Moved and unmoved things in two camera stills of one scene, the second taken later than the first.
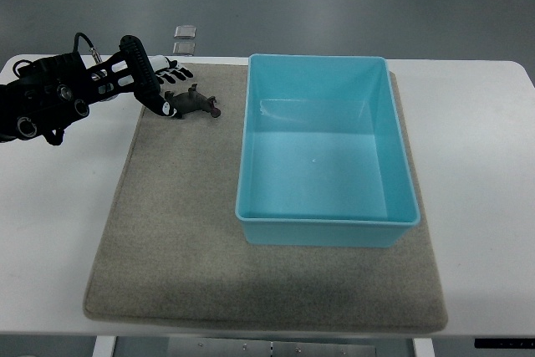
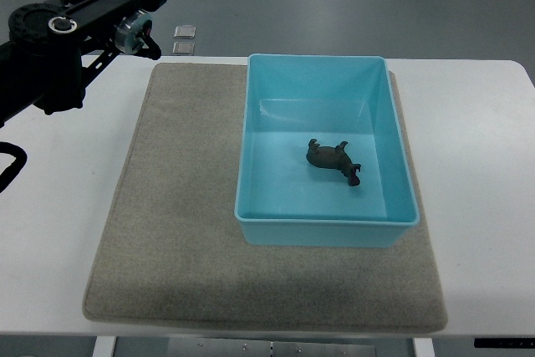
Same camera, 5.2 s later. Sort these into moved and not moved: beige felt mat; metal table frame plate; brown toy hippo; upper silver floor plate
Moved: brown toy hippo
Not moved: metal table frame plate; beige felt mat; upper silver floor plate
